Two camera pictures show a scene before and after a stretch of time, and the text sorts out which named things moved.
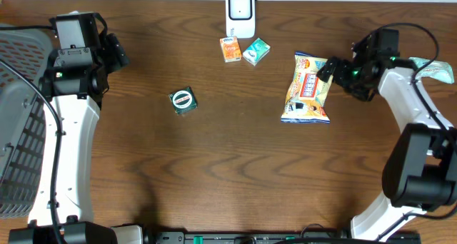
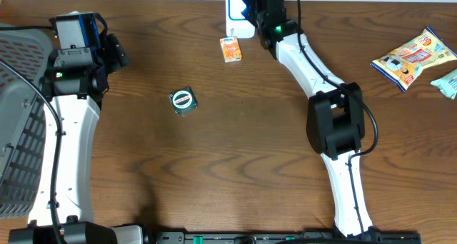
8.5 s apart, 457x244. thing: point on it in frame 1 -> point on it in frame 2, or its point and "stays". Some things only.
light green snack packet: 438,70 -> 447,84
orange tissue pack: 230,48 stays
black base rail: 287,237 stays
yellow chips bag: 307,94 -> 403,65
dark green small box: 183,100 stays
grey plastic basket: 23,120 stays
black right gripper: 339,75 -> 247,14
